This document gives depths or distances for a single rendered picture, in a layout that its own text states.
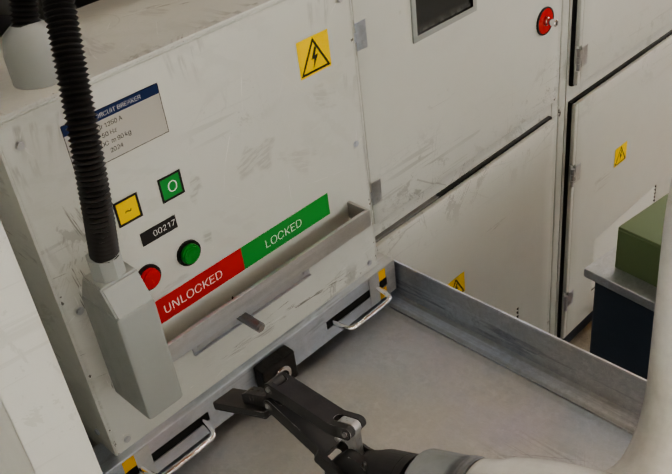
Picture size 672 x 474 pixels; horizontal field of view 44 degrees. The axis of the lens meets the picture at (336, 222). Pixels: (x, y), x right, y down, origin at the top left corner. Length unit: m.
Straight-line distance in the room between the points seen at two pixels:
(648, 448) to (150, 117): 0.60
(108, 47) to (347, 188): 0.41
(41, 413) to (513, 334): 0.90
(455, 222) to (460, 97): 0.28
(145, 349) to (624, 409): 0.64
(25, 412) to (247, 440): 0.78
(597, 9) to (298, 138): 1.07
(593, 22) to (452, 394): 1.07
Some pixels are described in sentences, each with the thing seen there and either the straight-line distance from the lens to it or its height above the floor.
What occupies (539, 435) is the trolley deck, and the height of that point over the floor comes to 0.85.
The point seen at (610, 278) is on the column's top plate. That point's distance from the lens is 1.58.
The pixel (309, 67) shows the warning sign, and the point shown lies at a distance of 1.08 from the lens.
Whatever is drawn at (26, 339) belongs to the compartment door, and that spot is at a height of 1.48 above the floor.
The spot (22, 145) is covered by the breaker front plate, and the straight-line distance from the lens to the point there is 0.87.
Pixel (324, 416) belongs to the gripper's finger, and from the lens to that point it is 0.76.
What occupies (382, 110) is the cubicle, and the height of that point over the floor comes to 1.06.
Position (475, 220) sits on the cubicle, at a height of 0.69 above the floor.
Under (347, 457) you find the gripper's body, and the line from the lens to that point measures 0.76.
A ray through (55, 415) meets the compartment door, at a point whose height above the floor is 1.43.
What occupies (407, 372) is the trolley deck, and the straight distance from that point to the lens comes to 1.25.
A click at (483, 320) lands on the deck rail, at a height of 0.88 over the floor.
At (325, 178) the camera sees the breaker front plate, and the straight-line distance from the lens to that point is 1.16.
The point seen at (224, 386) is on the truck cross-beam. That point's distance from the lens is 1.16.
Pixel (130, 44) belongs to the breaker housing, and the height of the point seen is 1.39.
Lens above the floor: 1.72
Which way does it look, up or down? 34 degrees down
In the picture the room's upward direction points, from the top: 8 degrees counter-clockwise
